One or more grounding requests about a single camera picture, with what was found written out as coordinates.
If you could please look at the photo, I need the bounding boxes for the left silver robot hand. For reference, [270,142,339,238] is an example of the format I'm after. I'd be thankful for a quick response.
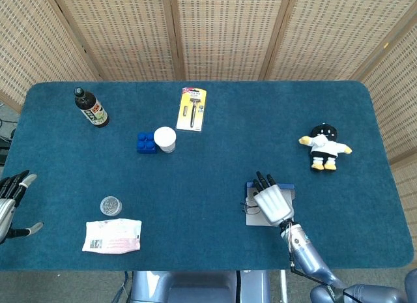
[0,169,45,245]

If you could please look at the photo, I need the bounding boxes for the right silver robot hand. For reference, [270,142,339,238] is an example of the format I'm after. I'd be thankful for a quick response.
[250,171,296,228]

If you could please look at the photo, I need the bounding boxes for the wire-frame eyeglasses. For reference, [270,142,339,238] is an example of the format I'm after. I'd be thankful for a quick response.
[240,192,261,215]

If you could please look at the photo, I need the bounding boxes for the blue folding glasses case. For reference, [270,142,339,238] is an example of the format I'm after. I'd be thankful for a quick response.
[245,181,296,227]

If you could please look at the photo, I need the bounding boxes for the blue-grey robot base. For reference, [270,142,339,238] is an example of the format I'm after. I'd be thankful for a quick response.
[130,270,271,303]

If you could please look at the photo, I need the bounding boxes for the black and white plush doll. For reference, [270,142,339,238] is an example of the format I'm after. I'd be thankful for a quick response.
[298,121,353,172]

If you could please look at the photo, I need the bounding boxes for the metal support leg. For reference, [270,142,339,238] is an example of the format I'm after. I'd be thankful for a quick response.
[279,270,289,303]

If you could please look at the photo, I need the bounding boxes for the blue felt table cover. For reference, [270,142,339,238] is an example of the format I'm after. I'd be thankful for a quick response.
[0,80,415,272]

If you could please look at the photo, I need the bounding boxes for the round metal tin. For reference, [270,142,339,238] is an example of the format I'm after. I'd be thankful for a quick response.
[100,195,123,216]

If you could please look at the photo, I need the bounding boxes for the white pink wet wipes pack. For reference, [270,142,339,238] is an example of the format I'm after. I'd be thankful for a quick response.
[81,218,143,254]

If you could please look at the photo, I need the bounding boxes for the razor in yellow blister pack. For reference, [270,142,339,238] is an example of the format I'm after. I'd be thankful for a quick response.
[176,87,207,132]

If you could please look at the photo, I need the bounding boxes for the white plastic cup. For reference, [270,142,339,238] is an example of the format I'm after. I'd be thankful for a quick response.
[153,126,177,154]

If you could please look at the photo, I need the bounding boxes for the dark sauce bottle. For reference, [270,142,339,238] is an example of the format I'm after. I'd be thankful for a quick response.
[74,87,110,129]

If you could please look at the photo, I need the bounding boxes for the blue toy building brick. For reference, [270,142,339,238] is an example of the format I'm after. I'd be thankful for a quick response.
[136,131,158,154]

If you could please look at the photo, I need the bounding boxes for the bamboo folding screen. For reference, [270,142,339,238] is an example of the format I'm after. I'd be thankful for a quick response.
[0,0,417,186]

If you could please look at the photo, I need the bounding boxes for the black cable bundle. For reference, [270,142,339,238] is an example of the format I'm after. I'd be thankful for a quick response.
[0,117,17,167]

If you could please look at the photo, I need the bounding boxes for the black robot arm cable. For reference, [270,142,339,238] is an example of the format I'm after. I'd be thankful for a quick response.
[288,224,359,303]

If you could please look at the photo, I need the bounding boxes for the blue cable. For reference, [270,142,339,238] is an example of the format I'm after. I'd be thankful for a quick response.
[112,270,131,303]

